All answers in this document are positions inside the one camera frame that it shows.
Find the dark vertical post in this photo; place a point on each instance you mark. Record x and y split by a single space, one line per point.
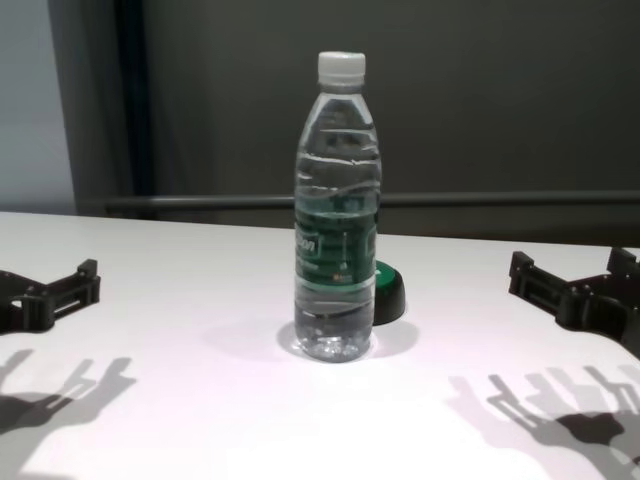
132 100

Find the clear water bottle green label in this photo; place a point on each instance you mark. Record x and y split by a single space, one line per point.
337 175

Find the green buzzer button black base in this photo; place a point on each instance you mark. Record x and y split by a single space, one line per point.
392 295

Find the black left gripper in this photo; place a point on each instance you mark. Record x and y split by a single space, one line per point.
10 300

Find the grey horizontal rail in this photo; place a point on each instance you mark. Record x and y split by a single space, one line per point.
475 201

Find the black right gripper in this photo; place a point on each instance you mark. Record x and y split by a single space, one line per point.
610 310

